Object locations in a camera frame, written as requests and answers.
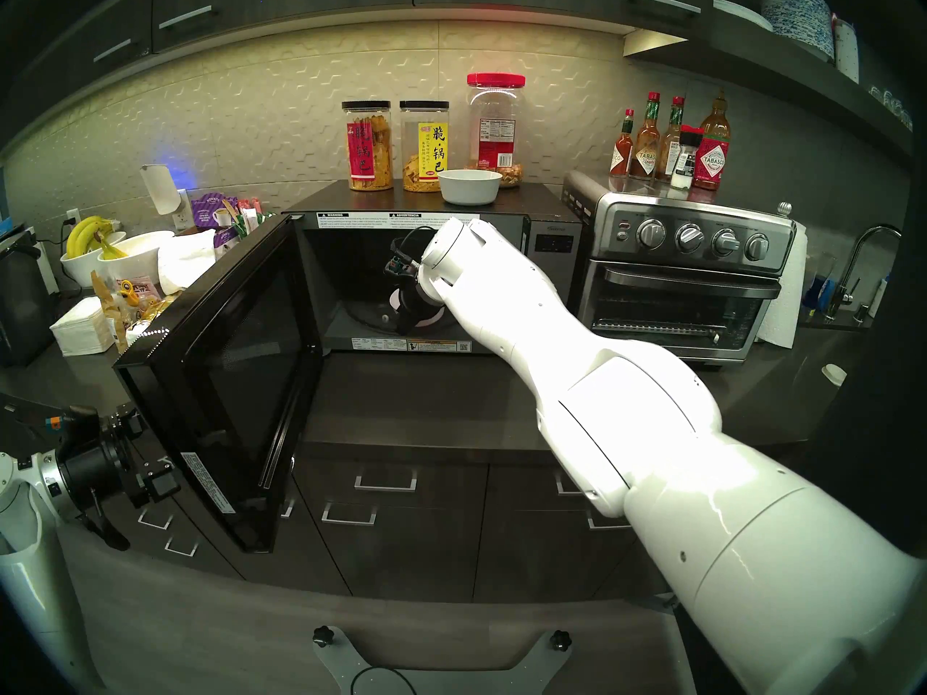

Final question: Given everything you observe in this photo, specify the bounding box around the white cup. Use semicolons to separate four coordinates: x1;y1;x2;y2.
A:
833;17;860;83

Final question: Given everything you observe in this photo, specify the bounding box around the white paper towel roll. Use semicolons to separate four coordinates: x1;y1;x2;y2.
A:
755;223;809;350

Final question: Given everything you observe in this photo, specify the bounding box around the black glass microwave door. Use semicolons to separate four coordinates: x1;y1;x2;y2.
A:
116;214;324;555

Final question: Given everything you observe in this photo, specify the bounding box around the black base cable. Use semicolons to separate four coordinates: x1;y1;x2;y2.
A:
351;665;419;695

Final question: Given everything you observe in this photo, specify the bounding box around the yellow banana bunch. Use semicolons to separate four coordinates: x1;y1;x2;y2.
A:
67;216;117;258

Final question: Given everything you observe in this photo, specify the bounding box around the glass microwave turntable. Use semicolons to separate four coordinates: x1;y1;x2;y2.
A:
340;292;464;334

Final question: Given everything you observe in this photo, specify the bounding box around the clear jar red lid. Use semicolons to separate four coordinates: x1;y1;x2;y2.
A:
463;72;527;189

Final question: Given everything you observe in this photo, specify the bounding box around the pink bowl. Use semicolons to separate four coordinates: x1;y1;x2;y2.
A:
390;287;445;319

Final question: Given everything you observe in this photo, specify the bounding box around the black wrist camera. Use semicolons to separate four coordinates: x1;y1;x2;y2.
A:
43;405;100;457
384;227;437;277

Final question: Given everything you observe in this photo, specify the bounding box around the blue patterned bowl stack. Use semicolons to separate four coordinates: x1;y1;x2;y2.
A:
760;0;835;62

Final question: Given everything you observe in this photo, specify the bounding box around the small red hot sauce bottle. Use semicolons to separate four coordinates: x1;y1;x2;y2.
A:
610;109;635;177

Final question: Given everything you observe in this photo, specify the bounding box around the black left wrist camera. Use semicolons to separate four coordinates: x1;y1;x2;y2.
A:
43;405;100;457

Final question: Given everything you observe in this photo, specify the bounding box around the black countertop appliance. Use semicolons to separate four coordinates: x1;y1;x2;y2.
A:
0;227;59;365

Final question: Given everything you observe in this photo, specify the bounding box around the purple snack packet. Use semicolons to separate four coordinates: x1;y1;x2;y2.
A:
190;193;240;245

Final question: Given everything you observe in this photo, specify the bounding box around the large Tabasco bottle red label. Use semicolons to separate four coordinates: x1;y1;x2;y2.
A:
694;93;731;192

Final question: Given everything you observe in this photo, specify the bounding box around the snack jar yellow label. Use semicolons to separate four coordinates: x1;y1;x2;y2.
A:
400;101;450;193

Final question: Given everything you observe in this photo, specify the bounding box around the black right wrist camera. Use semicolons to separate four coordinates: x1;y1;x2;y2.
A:
384;227;437;277

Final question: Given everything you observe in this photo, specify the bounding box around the Tabasco bottle brown sauce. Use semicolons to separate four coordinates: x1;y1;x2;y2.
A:
629;92;661;180

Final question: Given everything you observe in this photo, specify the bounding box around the large white bowl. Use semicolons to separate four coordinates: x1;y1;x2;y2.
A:
98;230;176;289

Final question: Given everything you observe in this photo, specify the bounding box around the white napkin stack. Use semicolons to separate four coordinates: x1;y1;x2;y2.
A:
49;297;117;358

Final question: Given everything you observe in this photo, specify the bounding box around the chrome sink faucet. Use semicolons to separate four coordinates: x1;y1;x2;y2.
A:
826;224;902;319

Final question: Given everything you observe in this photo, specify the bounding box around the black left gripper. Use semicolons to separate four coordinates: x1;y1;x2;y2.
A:
58;404;182;506

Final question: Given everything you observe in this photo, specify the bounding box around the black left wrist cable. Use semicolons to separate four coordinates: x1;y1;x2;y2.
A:
78;487;131;552

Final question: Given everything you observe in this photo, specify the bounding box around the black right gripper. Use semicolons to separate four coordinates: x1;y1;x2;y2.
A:
395;279;445;334

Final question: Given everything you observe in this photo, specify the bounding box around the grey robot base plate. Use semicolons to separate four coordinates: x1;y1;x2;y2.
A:
313;626;573;695

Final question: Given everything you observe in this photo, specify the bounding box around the dark open wall shelf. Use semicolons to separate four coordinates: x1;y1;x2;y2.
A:
624;0;913;159

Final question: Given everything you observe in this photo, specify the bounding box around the small white bowl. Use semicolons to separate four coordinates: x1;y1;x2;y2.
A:
60;232;127;289

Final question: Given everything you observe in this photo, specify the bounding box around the pink yellow snack packet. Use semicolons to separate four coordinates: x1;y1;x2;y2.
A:
116;277;162;311

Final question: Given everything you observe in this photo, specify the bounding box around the snack jar red label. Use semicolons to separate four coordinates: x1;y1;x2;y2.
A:
342;101;394;192

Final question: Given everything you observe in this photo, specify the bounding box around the white shaker dark lid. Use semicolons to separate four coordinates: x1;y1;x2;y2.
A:
670;125;703;190

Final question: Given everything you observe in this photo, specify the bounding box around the stainless toaster oven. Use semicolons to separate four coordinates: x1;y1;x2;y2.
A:
562;170;797;361

